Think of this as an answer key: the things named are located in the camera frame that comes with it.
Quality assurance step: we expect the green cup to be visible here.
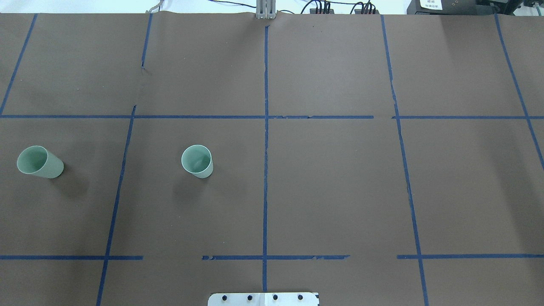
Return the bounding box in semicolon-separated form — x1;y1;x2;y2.
181;144;213;179
16;145;64;179

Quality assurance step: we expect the left orange terminal block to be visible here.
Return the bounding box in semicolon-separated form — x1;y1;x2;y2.
309;1;334;15

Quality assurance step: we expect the orange terminal block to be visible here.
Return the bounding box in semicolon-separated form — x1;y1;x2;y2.
350;1;379;15
309;1;334;15

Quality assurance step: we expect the right orange terminal block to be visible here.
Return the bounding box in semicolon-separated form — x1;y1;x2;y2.
350;1;379;15

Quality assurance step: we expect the black computer box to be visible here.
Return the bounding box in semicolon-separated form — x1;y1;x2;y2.
406;0;477;15

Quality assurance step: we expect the aluminium profile post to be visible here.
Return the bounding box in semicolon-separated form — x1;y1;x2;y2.
256;0;277;20

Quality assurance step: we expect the white metal base plate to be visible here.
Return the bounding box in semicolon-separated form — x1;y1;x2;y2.
207;292;320;306

